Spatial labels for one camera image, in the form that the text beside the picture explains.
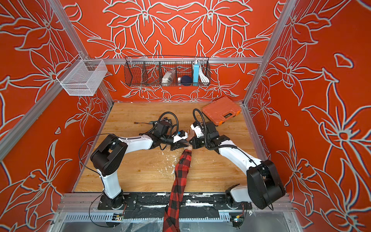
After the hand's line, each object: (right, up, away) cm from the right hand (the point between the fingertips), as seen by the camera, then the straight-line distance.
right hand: (187, 141), depth 83 cm
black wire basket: (-27, +47, +17) cm, 57 cm away
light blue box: (+6, +39, +6) cm, 40 cm away
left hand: (0, -1, +4) cm, 4 cm away
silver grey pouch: (-12, +40, +9) cm, 43 cm away
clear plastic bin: (-69, +40, +9) cm, 80 cm away
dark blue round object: (0, +39, +12) cm, 41 cm away
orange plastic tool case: (+27, +20, +28) cm, 43 cm away
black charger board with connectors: (-25, +10, +24) cm, 36 cm away
